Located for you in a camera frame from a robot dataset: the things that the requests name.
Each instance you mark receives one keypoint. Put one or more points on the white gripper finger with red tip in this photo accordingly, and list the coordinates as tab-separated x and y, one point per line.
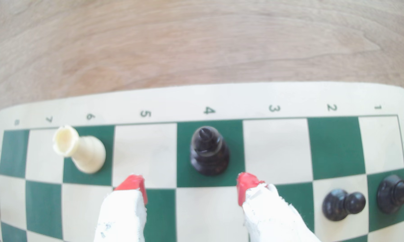
272	215
121	215

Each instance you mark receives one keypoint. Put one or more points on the black chess pawn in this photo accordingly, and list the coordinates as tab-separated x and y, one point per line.
339	205

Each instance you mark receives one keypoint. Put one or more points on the white chess rook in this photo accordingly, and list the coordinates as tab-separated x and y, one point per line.
87	154

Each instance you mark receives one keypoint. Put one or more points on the black chess bishop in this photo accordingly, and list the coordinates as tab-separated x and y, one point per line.
209	154

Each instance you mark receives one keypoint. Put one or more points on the black chess king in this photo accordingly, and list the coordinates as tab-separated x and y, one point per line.
391	194

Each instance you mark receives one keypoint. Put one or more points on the green and cream chess mat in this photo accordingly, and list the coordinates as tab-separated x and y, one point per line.
208	100

